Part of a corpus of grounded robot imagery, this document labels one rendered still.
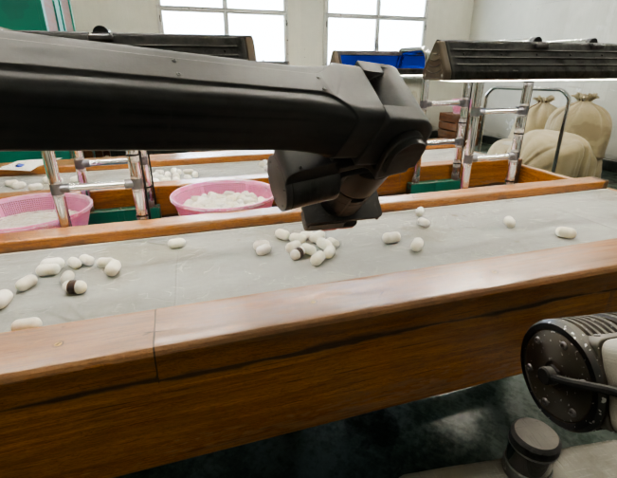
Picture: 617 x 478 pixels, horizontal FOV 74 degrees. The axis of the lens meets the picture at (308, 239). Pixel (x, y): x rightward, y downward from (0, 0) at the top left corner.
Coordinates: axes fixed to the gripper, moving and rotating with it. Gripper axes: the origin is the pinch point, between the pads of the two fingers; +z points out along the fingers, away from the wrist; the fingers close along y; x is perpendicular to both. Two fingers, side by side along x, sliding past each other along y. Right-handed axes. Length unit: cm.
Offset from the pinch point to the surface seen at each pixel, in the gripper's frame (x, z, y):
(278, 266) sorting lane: 2.3, 15.5, 4.3
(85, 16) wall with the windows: -388, 349, 107
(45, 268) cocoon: -3.4, 20.2, 42.2
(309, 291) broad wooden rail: 9.4, 3.2, 2.9
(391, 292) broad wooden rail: 11.7, 0.3, -8.4
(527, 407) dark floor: 47, 76, -85
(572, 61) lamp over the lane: -30, 1, -61
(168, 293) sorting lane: 5.0, 12.4, 22.7
